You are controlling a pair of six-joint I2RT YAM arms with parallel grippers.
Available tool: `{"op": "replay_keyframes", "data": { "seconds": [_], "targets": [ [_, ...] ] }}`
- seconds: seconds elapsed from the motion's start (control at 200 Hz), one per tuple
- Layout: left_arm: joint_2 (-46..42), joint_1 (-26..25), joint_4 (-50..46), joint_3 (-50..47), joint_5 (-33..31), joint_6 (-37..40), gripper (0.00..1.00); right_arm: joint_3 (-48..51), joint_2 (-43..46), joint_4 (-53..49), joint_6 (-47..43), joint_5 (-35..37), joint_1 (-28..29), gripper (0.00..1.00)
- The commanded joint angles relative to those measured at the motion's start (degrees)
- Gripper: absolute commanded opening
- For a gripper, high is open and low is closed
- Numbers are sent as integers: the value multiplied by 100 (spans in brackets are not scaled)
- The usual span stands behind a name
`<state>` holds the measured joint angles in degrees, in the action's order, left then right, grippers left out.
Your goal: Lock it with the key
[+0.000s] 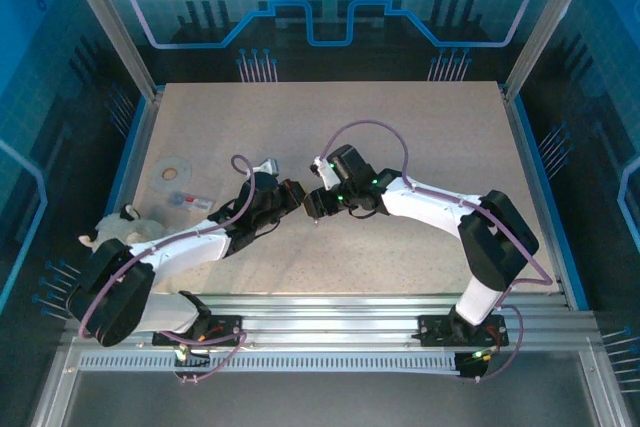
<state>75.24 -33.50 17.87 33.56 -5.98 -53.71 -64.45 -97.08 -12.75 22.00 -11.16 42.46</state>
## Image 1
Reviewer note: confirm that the white plush dog toy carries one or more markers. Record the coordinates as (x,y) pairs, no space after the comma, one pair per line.
(125,229)

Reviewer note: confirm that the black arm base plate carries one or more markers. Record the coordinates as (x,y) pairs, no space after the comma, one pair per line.
(430,329)
(227,329)

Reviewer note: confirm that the aluminium side rail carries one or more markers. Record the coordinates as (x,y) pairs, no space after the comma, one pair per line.
(141,147)
(521,147)

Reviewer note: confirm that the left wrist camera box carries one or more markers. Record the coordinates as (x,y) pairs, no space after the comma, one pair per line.
(267,167)

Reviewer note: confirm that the connector with green light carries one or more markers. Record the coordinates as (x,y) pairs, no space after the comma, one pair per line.
(479,356)
(182,352)

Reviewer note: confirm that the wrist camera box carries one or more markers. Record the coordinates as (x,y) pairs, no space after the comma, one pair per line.
(322,174)
(267,167)

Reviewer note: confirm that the clear tape roll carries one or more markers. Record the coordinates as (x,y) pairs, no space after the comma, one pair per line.
(159,172)

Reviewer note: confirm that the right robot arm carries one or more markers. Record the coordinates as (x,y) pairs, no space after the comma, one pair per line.
(430,204)

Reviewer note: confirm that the aluminium frame post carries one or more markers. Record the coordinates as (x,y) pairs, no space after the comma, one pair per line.
(112,22)
(544,22)

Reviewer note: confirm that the aluminium front rail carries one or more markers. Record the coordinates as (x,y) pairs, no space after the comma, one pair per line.
(325,314)

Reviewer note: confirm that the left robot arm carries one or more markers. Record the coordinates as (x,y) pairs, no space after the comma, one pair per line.
(185,247)

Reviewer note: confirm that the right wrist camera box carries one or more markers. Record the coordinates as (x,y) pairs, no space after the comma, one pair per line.
(322,174)

